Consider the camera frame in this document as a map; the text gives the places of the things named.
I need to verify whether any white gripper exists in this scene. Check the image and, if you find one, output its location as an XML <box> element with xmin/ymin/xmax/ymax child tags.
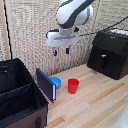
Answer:
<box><xmin>45</xmin><ymin>29</ymin><xmax>81</xmax><ymax>57</ymax></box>

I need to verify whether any woven folding screen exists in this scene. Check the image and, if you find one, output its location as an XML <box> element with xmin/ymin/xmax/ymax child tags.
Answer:
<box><xmin>0</xmin><ymin>0</ymin><xmax>128</xmax><ymax>81</ymax></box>

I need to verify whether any blue plastic bowl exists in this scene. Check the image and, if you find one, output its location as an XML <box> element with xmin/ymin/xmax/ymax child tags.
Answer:
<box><xmin>48</xmin><ymin>76</ymin><xmax>63</xmax><ymax>91</ymax></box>

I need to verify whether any red plastic cup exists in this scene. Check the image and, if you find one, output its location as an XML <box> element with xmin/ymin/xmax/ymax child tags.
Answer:
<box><xmin>67</xmin><ymin>78</ymin><xmax>80</xmax><ymax>95</ymax></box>

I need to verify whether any dark blue book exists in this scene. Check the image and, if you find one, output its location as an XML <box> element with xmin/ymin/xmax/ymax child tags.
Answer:
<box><xmin>35</xmin><ymin>67</ymin><xmax>57</xmax><ymax>103</ymax></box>

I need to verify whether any black fabric storage box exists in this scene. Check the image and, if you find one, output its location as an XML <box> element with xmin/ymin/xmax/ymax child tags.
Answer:
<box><xmin>0</xmin><ymin>58</ymin><xmax>50</xmax><ymax>128</ymax></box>

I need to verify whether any black cable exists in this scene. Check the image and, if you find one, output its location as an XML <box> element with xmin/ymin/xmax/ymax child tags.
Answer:
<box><xmin>79</xmin><ymin>18</ymin><xmax>128</xmax><ymax>37</ymax></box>

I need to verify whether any black fryer handle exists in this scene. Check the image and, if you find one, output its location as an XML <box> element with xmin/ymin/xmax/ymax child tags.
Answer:
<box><xmin>100</xmin><ymin>54</ymin><xmax>108</xmax><ymax>70</ymax></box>

